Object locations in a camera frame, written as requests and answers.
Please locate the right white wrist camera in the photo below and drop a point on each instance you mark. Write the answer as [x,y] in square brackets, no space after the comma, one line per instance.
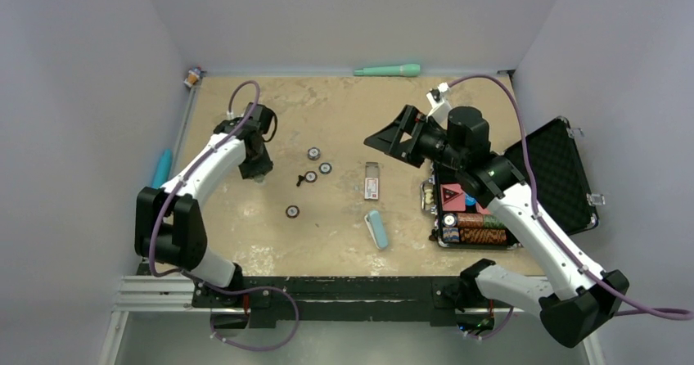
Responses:
[439,104]

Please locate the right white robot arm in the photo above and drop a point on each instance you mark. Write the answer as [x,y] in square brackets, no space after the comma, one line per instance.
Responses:
[578,296]

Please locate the blue stapler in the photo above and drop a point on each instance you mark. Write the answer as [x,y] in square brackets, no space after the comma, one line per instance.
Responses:
[375,226]

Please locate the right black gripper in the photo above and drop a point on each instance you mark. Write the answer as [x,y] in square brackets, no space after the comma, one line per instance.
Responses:
[388,140]

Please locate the mint green toy microphone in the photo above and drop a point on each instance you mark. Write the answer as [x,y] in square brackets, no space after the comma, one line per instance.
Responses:
[404,70]

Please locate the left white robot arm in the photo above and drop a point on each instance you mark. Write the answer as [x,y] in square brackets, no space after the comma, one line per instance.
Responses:
[169,227]

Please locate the blue green poker chip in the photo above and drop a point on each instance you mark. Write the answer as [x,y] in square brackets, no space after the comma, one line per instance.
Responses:
[325,168]

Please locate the small orange toy bottle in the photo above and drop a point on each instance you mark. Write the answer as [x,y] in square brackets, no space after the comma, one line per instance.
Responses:
[194,75]

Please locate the black poker chip case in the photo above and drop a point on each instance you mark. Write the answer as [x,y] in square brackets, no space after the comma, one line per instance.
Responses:
[562,190]

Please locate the orange poker chip lower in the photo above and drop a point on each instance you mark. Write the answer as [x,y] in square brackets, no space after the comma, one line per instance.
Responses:
[292,211]

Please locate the orange poker chip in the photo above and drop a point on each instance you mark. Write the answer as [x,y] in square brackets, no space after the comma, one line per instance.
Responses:
[292,211]
[310,177]

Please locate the orange poker chip upper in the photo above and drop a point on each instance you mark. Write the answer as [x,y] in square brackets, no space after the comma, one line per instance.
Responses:
[310,177]

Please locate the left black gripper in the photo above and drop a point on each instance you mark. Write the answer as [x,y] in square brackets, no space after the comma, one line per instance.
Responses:
[263,166]

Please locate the blue toy microphone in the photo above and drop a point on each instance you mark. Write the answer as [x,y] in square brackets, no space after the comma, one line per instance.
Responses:
[161,174]

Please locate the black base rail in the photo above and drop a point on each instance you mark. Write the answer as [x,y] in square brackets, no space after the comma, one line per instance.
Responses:
[431,299]

